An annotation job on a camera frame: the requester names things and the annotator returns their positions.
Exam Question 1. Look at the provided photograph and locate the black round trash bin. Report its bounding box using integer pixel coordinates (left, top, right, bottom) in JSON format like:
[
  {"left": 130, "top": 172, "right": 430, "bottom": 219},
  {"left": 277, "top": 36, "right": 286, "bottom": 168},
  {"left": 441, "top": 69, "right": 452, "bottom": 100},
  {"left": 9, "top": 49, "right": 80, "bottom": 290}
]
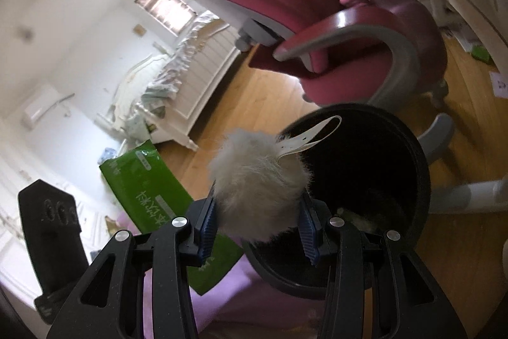
[{"left": 242, "top": 104, "right": 431, "bottom": 300}]

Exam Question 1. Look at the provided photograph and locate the green tissue packet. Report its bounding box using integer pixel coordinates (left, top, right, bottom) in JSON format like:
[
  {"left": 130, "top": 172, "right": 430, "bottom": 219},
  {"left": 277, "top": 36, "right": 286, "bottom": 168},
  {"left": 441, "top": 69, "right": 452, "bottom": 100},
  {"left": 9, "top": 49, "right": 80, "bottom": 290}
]
[{"left": 98, "top": 139, "right": 244, "bottom": 294}]

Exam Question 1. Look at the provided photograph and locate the purple clothing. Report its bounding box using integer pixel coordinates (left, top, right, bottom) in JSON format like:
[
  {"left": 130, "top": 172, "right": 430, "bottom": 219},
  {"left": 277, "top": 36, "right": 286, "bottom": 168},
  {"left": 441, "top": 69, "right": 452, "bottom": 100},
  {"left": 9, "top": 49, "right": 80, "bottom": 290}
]
[{"left": 115, "top": 212, "right": 331, "bottom": 339}]

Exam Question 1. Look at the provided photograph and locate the white wooden bed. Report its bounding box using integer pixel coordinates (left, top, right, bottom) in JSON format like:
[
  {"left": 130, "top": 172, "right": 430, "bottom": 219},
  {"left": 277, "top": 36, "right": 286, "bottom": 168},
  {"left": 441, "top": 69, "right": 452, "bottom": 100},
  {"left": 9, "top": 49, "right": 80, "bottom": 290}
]
[{"left": 95, "top": 9, "right": 244, "bottom": 154}]

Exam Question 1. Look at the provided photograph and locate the pale ruffled blanket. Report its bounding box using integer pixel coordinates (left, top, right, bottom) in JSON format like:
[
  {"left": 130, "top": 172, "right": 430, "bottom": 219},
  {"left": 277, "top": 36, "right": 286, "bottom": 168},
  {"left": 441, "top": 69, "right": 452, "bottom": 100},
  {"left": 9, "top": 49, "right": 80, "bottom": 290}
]
[{"left": 119, "top": 11, "right": 224, "bottom": 141}]

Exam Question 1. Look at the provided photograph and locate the small green paper piece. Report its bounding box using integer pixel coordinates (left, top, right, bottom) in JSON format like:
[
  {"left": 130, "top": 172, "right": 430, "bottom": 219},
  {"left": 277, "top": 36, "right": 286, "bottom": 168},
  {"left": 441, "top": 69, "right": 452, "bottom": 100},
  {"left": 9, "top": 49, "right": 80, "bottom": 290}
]
[{"left": 470, "top": 44, "right": 493, "bottom": 64}]

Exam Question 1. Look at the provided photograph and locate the white paper sheet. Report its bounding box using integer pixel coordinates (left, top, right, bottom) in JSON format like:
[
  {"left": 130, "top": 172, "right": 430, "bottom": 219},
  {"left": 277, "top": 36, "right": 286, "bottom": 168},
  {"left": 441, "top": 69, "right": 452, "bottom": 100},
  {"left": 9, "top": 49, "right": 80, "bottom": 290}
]
[{"left": 490, "top": 71, "right": 508, "bottom": 98}]

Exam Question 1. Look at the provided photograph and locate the beige fur pompom white strap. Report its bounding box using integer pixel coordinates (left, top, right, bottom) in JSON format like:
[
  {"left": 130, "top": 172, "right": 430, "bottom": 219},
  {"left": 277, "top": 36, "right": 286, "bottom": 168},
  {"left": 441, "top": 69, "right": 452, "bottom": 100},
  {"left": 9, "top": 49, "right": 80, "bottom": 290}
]
[{"left": 206, "top": 116, "right": 343, "bottom": 243}]

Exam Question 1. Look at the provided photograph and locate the pink swivel chair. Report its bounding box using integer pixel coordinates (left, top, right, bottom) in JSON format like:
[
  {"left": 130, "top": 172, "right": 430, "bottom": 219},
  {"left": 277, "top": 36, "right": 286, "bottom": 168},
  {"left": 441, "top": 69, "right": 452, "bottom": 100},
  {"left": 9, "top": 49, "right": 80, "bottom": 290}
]
[{"left": 190, "top": 0, "right": 457, "bottom": 166}]

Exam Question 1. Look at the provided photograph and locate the white air conditioner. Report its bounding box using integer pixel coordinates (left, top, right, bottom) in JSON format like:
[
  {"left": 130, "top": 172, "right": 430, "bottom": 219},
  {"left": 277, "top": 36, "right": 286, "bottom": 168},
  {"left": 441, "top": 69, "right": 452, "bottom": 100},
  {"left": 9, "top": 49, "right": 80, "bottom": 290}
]
[{"left": 22, "top": 85, "right": 76, "bottom": 130}]

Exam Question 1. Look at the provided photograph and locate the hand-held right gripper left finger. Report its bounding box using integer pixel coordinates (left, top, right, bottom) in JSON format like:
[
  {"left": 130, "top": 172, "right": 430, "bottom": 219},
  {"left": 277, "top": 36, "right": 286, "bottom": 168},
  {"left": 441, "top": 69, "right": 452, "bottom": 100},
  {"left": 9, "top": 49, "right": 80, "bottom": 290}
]
[{"left": 47, "top": 198, "right": 218, "bottom": 339}]

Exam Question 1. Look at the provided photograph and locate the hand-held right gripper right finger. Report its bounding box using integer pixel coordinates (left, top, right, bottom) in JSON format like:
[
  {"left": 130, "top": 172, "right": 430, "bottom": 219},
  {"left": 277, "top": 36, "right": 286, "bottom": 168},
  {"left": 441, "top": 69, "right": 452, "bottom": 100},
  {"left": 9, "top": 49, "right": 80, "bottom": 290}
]
[{"left": 299, "top": 198, "right": 469, "bottom": 339}]

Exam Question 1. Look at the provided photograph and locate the window with blind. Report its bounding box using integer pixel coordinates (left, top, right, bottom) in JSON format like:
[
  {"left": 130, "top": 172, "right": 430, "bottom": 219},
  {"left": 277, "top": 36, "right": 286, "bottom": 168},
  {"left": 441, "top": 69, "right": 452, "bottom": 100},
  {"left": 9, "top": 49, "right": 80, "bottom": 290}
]
[{"left": 136, "top": 0, "right": 199, "bottom": 35}]

